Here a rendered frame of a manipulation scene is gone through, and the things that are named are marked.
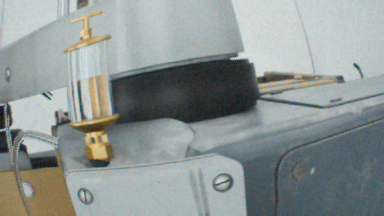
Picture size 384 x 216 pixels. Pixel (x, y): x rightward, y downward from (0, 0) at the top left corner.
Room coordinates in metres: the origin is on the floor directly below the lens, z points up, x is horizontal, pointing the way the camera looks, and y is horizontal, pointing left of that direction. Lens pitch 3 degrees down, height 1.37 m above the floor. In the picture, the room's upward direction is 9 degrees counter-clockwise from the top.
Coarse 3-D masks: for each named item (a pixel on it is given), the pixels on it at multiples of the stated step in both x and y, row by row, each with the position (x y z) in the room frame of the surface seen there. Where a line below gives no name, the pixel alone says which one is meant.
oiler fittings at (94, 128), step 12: (96, 12) 0.49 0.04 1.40; (84, 24) 0.49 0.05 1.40; (84, 36) 0.49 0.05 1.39; (96, 36) 0.49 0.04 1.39; (108, 36) 0.49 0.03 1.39; (72, 48) 0.48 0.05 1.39; (96, 120) 0.48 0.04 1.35; (108, 120) 0.48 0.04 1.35; (96, 132) 0.49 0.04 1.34; (96, 144) 0.49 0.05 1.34; (108, 144) 0.49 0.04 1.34; (96, 156) 0.49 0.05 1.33; (108, 156) 0.49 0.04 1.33
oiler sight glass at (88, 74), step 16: (80, 48) 0.48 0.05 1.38; (96, 48) 0.48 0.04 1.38; (80, 64) 0.48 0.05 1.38; (96, 64) 0.48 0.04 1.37; (80, 80) 0.48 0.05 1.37; (96, 80) 0.48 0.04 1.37; (80, 96) 0.48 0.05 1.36; (96, 96) 0.48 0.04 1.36; (80, 112) 0.48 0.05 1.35; (96, 112) 0.48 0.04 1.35; (112, 112) 0.49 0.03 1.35
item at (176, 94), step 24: (168, 72) 0.58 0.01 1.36; (192, 72) 0.58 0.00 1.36; (216, 72) 0.58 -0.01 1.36; (240, 72) 0.59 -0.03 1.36; (120, 96) 0.58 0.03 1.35; (144, 96) 0.58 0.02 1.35; (168, 96) 0.58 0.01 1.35; (192, 96) 0.58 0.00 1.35; (216, 96) 0.58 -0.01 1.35; (240, 96) 0.59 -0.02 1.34; (120, 120) 0.59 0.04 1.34; (144, 120) 0.58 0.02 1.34
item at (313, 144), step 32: (192, 64) 0.63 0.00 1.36; (288, 96) 0.63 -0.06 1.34; (320, 96) 0.57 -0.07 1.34; (352, 96) 0.52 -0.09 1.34; (64, 128) 0.63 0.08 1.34; (128, 128) 0.54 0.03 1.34; (160, 128) 0.52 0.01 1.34; (192, 128) 0.54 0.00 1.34; (224, 128) 0.51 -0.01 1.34; (256, 128) 0.48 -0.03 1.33; (288, 128) 0.48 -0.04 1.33; (320, 128) 0.48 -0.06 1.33; (352, 128) 0.48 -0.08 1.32; (64, 160) 0.49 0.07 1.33; (128, 160) 0.49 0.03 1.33; (160, 160) 0.49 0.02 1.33; (256, 160) 0.47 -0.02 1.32; (288, 160) 0.47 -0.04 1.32; (320, 160) 0.47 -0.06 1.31; (352, 160) 0.48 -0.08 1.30; (256, 192) 0.47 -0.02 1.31; (288, 192) 0.47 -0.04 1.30; (320, 192) 0.47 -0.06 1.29; (352, 192) 0.48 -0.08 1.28
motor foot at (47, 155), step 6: (48, 150) 1.00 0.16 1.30; (54, 150) 1.00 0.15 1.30; (30, 156) 0.95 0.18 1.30; (36, 156) 0.94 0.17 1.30; (42, 156) 0.93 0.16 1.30; (48, 156) 0.93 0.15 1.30; (54, 156) 0.93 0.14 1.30; (36, 162) 0.93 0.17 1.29; (42, 162) 0.93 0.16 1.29; (48, 162) 0.93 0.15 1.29; (54, 162) 0.93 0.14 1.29
